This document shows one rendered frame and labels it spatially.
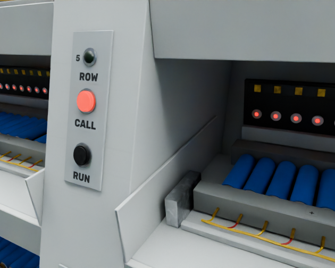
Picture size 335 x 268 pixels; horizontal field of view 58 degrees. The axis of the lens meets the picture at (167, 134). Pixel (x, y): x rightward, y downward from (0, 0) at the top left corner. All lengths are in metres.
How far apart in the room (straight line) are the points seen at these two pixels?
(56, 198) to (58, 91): 0.09
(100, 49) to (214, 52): 0.09
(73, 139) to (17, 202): 0.12
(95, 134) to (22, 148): 0.20
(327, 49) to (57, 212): 0.24
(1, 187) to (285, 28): 0.33
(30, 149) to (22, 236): 0.11
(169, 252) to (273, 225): 0.08
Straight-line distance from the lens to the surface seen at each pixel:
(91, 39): 0.25
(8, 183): 0.40
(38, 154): 0.40
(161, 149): 0.25
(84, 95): 0.24
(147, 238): 0.27
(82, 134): 0.25
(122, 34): 0.23
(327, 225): 0.25
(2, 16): 0.35
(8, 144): 0.45
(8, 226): 0.36
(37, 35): 0.32
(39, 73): 0.54
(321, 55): 0.20
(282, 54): 0.20
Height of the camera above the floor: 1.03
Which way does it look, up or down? 6 degrees down
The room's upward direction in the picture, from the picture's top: 6 degrees clockwise
